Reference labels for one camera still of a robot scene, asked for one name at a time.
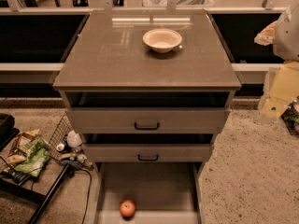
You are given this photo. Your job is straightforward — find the black stand leg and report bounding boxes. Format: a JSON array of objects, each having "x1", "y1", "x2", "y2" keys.
[{"x1": 27, "y1": 164, "x2": 73, "y2": 224}]

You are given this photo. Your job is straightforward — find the right wire basket with items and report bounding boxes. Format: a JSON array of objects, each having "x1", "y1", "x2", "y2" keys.
[{"x1": 282, "y1": 98, "x2": 299, "y2": 136}]

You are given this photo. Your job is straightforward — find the wire mesh basket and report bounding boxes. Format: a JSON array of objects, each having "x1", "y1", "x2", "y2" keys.
[{"x1": 48, "y1": 116, "x2": 72, "y2": 160}]

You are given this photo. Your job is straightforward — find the black cable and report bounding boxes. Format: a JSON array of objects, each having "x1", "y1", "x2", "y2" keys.
[{"x1": 74, "y1": 167, "x2": 93, "y2": 224}]

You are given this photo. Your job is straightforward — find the drawer with black handle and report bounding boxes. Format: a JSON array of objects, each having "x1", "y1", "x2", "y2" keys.
[
  {"x1": 83, "y1": 144, "x2": 212, "y2": 162},
  {"x1": 65, "y1": 108, "x2": 230, "y2": 133}
]

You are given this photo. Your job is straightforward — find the red apple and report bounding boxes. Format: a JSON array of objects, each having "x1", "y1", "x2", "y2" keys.
[{"x1": 120, "y1": 200, "x2": 135, "y2": 217}]

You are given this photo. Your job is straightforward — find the top drawer with black handle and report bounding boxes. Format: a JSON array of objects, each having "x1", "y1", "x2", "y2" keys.
[{"x1": 65, "y1": 108, "x2": 230, "y2": 133}]

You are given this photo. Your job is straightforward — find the white paper bowl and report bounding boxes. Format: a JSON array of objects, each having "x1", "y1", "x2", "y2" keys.
[{"x1": 143, "y1": 28, "x2": 182, "y2": 53}]

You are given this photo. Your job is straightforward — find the grey drawer cabinet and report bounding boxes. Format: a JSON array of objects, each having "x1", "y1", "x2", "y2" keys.
[{"x1": 54, "y1": 10, "x2": 240, "y2": 214}]

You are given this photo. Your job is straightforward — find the brown snack packet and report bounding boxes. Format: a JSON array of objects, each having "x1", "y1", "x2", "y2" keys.
[{"x1": 7, "y1": 130, "x2": 39, "y2": 165}]

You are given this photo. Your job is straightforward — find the green snack bag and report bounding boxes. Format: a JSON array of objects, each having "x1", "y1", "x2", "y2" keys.
[{"x1": 14, "y1": 135, "x2": 50, "y2": 177}]

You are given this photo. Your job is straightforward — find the middle drawer with black handle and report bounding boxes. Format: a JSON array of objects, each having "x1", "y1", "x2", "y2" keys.
[{"x1": 83, "y1": 144, "x2": 212, "y2": 162}]

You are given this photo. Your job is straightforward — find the open bottom drawer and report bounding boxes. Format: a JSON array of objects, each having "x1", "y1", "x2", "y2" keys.
[{"x1": 94, "y1": 162, "x2": 204, "y2": 224}]

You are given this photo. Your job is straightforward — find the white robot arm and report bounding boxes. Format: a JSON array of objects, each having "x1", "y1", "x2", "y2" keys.
[{"x1": 273, "y1": 0, "x2": 299, "y2": 62}]

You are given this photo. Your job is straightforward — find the white plastic bottle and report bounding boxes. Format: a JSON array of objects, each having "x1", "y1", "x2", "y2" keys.
[{"x1": 66, "y1": 131, "x2": 82, "y2": 147}]

